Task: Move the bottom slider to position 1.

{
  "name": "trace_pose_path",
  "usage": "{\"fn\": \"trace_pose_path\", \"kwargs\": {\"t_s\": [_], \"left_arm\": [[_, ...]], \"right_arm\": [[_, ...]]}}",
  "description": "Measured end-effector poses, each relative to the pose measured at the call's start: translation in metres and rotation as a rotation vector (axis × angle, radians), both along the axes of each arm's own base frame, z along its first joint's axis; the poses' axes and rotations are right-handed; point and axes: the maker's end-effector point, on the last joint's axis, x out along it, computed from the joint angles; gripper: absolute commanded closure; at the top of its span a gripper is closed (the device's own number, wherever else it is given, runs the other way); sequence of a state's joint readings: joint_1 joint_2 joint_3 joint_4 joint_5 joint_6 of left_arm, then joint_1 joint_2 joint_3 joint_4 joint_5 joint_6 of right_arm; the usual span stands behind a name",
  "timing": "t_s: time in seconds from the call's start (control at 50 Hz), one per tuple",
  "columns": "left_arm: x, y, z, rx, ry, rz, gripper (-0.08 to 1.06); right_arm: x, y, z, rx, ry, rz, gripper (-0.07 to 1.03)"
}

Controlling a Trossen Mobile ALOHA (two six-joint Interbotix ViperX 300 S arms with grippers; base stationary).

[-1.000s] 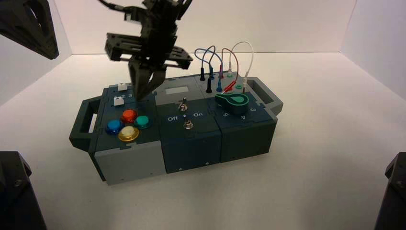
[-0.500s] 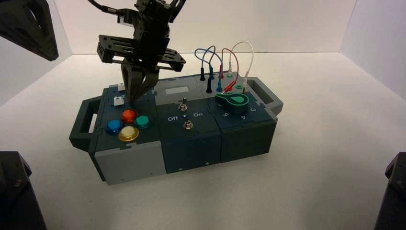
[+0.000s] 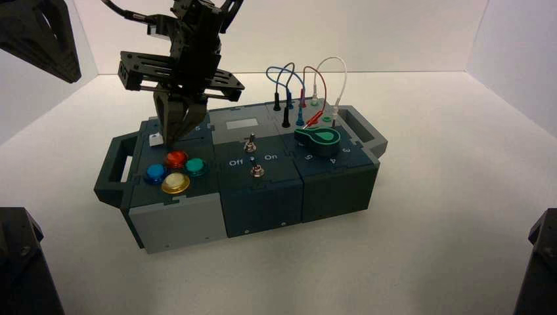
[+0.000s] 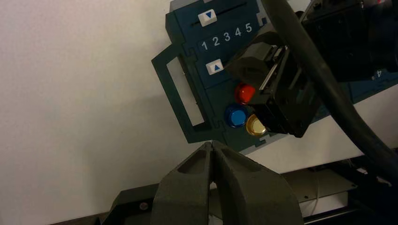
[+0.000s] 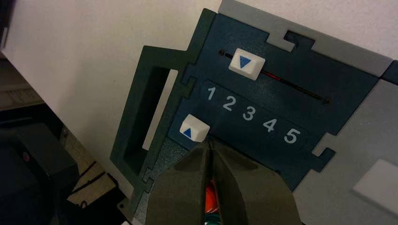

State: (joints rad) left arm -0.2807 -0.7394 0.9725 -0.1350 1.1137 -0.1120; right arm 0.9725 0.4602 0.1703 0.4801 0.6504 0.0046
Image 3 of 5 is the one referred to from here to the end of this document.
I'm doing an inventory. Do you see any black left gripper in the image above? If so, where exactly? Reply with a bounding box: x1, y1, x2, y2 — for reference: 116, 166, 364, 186
118, 0, 246, 149

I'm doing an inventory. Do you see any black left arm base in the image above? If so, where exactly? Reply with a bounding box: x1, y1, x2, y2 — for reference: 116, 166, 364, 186
0, 207, 66, 315

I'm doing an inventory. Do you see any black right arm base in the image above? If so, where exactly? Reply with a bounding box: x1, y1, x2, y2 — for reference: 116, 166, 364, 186
513, 208, 557, 315

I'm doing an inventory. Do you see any red round push button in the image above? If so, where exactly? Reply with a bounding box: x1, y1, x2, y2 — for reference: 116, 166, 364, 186
164, 150, 189, 170

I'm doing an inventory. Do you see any green round push button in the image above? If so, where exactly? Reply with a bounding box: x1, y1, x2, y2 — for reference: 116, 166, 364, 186
184, 157, 209, 178

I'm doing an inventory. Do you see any grey display window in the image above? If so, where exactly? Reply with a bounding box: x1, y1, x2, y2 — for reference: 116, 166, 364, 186
225, 118, 259, 131

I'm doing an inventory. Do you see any blue round push button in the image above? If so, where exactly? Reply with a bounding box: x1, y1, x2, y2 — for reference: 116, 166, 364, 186
143, 163, 169, 185

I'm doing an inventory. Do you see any yellow round push button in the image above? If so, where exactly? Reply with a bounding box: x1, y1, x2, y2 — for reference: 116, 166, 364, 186
161, 173, 191, 195

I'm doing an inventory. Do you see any grey and teal control box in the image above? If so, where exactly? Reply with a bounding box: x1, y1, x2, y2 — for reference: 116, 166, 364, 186
93, 102, 389, 255

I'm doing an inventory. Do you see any dark green rotary knob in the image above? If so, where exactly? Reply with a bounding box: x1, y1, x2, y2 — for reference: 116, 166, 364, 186
294, 127, 342, 158

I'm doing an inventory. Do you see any black jumper wire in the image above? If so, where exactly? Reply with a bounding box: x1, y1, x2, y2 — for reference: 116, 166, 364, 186
273, 62, 297, 129

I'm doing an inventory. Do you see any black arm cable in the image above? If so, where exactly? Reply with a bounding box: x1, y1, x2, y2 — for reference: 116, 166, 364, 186
101, 0, 154, 24

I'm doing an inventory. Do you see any blue jumper wire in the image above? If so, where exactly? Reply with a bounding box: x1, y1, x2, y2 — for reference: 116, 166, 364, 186
266, 65, 306, 127

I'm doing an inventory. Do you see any red jumper wire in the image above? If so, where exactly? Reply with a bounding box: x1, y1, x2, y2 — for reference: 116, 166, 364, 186
300, 66, 328, 129

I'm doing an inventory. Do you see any white jumper wire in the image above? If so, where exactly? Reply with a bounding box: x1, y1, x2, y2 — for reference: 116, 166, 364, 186
311, 56, 348, 121

